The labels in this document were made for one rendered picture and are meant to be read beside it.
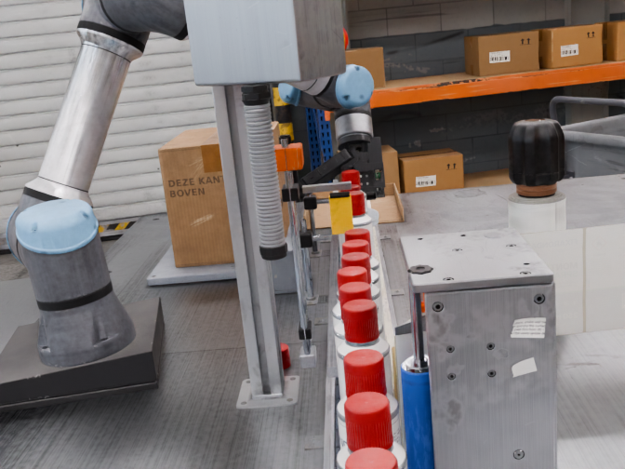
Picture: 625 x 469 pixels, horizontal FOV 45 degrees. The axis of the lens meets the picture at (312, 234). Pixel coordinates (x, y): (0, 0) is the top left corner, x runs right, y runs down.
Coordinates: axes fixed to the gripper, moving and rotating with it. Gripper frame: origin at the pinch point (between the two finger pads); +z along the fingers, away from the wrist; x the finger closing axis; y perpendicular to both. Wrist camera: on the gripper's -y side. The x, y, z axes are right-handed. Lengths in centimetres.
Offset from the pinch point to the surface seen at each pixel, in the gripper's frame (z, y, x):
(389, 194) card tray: -30, 12, 72
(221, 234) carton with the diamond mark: -7.2, -28.9, 16.5
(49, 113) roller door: -182, -198, 315
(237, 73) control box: -6, -12, -62
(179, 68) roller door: -208, -110, 319
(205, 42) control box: -10, -15, -62
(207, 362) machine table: 23.9, -25.3, -19.7
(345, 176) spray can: -7.6, -0.3, -15.1
